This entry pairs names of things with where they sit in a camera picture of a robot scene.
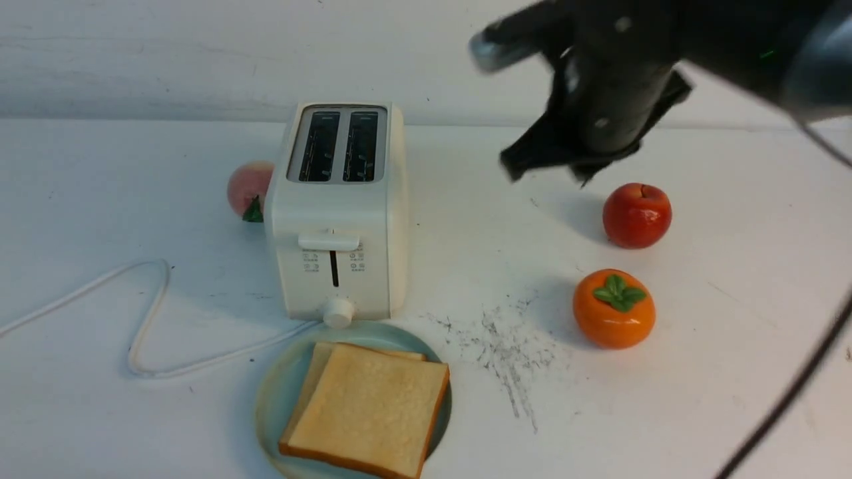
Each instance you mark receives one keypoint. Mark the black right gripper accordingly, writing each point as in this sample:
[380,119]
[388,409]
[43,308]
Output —
[619,80]

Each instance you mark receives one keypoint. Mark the toast slice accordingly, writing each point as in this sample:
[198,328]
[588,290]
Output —
[372,413]
[321,354]

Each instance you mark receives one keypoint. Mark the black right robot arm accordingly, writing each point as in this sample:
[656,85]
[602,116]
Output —
[794,55]

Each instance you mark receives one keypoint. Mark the white toaster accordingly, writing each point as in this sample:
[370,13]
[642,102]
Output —
[337,213]

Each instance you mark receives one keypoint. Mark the red toy apple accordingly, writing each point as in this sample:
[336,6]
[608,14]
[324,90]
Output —
[636,215]

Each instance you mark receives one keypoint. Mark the orange toy persimmon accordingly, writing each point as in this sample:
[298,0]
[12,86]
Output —
[613,309]

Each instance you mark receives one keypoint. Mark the pink toy peach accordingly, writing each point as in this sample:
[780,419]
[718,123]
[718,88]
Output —
[247,190]

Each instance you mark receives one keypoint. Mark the pale green round plate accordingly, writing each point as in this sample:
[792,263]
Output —
[281,386]

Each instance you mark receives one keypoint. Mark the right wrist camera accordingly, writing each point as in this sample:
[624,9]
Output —
[543,28]

